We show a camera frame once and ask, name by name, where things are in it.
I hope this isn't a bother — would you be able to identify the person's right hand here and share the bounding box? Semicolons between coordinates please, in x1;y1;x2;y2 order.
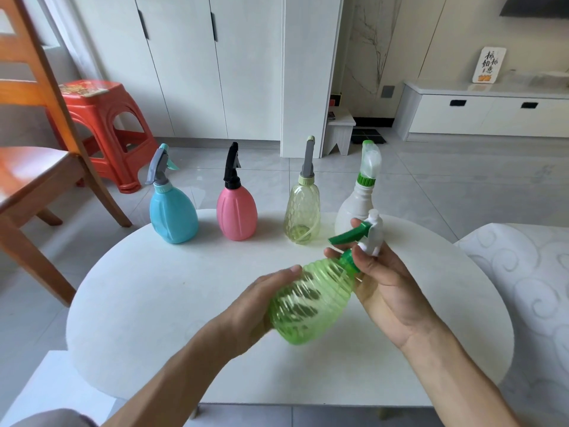
324;218;444;353

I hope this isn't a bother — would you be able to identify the person's left hand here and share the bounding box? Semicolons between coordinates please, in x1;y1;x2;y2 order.
208;264;304;357

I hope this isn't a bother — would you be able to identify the green ribbed spray bottle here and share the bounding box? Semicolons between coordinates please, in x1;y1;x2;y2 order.
267;209;384;346

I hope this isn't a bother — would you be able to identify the person's right forearm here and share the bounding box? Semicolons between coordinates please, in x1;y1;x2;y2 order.
400;326;522;427

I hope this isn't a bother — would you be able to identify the person's left forearm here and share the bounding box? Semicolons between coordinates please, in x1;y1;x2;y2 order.
101;320;241;427

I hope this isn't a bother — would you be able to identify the white spray bottle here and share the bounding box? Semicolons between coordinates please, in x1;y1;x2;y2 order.
334;140;383;240

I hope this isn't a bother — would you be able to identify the clear yellow spray bottle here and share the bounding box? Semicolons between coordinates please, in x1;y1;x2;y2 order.
284;136;322;245

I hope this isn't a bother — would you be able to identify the pink spray bottle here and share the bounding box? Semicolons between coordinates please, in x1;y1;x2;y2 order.
216;142;258;241

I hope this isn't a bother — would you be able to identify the blue spray bottle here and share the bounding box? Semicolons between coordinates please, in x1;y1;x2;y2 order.
145;143;199;244

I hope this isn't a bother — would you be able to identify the small white step stool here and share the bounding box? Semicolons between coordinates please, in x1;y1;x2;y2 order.
322;109;357;157

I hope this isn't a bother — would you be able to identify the white patterned sofa cover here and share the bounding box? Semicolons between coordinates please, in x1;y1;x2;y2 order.
454;223;569;427

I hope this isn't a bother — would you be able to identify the white low cabinet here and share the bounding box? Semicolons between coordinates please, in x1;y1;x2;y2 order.
393;80;569;142

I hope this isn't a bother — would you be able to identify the white wardrobe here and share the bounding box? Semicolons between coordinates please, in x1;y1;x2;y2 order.
71;0;345;159

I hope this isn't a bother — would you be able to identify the white decorative sign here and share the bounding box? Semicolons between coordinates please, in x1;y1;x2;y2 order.
472;46;508;84

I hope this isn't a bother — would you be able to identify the red plastic stool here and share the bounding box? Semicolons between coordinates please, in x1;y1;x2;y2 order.
47;80;159;194

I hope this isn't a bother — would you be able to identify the brown wooden chair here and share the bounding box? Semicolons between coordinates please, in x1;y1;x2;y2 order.
0;0;132;307

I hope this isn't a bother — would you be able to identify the grey clothing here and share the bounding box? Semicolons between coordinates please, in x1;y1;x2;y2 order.
11;408;99;427

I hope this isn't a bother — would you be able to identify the black television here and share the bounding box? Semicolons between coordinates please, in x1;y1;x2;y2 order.
499;0;569;18

